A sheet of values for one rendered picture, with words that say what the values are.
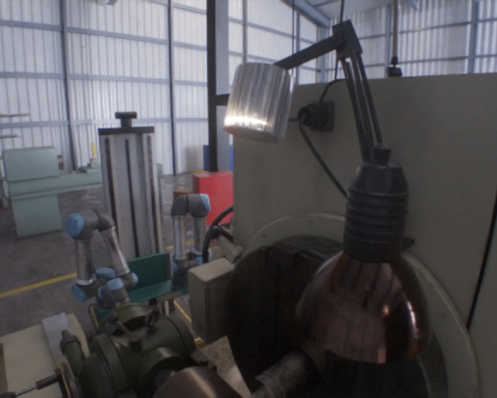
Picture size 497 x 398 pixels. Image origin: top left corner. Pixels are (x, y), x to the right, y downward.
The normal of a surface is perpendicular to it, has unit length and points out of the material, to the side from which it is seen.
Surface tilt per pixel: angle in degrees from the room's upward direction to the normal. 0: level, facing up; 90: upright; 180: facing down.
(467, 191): 90
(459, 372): 90
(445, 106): 90
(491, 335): 90
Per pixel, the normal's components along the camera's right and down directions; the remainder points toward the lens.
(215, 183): 0.40, 0.22
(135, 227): 0.58, 0.20
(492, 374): -0.74, 0.16
